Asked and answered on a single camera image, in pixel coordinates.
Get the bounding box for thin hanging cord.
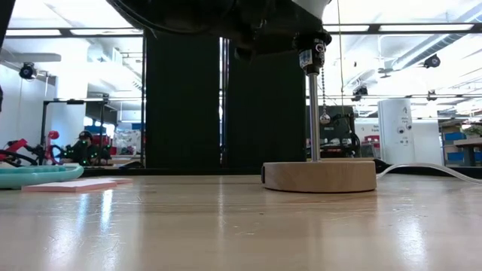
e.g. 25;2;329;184
336;0;345;114

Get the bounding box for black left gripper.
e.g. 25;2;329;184
157;0;332;61

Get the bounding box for light wood laminate desk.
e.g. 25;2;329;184
322;157;374;163

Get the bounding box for black divider panel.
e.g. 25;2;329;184
224;37;307;169
141;28;225;169

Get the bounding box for shelf with blue bins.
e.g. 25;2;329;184
438;119;482;167

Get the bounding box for person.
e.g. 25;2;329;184
63;129;113;167

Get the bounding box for black ceiling camera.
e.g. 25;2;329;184
18;62;38;81
352;85;369;102
423;54;441;69

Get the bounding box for clear lamp power cable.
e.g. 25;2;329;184
375;162;482;185

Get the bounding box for black ceiling light beam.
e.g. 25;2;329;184
5;22;482;38

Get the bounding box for black table edge rail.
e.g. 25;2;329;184
81;165;482;180

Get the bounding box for white air purifier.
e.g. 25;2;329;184
377;98;416;166

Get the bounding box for teal plastic tray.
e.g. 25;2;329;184
0;165;84;190

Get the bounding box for pink sticky note pad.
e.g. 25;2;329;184
21;179;118;195
73;177;134;186

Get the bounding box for black background machine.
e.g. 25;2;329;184
307;105;362;159

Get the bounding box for gray ceiling duct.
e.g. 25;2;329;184
389;2;482;71

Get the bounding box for wooden base table lamp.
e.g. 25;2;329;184
261;32;377;194

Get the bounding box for black metal stand frame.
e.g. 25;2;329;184
39;98;111;166

